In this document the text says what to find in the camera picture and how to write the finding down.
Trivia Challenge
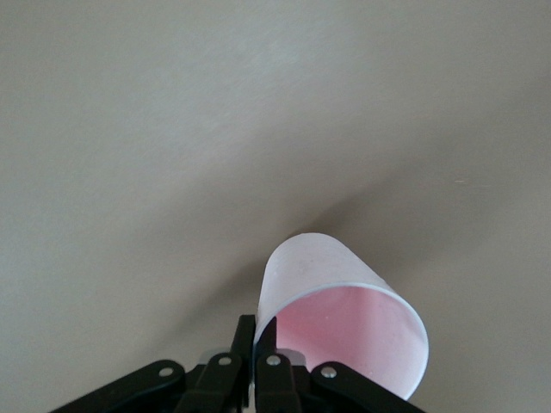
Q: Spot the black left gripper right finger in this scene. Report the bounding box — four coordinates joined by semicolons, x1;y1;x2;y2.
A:
255;319;417;413

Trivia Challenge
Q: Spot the pink plastic cup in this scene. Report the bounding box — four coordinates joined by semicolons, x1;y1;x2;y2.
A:
253;231;430;400

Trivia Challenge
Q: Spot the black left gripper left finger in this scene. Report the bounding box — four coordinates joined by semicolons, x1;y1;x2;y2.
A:
46;315;256;413

